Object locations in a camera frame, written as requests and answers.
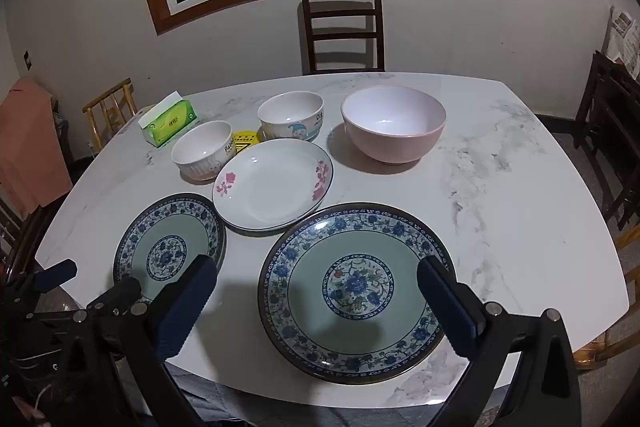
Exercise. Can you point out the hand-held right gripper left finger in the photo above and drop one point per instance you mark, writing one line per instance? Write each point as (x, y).
(185, 307)

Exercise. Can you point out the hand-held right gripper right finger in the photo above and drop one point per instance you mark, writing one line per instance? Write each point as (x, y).
(445, 312)

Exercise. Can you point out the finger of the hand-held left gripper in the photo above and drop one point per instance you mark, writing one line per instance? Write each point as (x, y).
(120, 293)
(56, 274)

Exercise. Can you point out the small blue floral plate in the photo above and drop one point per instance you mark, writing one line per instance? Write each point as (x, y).
(165, 232)

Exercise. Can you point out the large blue floral plate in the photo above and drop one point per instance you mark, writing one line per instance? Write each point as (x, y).
(350, 337)

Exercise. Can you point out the white pink-flower plate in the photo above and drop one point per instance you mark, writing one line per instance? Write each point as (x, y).
(270, 187)

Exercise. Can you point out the white ribbed bowl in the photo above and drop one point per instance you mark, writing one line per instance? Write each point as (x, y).
(200, 152)

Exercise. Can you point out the large pink bowl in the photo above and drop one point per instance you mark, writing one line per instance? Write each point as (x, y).
(390, 117)

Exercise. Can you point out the white cartoon bowl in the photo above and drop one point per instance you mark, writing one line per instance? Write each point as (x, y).
(287, 109)

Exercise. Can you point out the brown wooden chair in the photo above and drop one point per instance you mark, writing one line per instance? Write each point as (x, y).
(20, 237)

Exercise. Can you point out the pink cloth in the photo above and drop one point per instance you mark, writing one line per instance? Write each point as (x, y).
(30, 147)

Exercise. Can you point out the light wooden stool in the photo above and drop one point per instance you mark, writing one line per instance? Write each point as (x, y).
(600, 352)

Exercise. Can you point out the yellow round warning sticker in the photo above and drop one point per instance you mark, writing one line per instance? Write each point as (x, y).
(245, 142)

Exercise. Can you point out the green tissue pack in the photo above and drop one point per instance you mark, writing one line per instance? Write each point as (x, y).
(172, 124)

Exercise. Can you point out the bamboo chair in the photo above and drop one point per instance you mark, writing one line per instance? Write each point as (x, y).
(107, 99)

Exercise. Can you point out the dark carved wooden furniture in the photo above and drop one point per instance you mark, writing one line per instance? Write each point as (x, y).
(610, 117)

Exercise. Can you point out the newspaper bundle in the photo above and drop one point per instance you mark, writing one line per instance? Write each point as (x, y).
(625, 37)

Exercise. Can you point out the dark wall switch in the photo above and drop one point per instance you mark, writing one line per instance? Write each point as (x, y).
(27, 60)

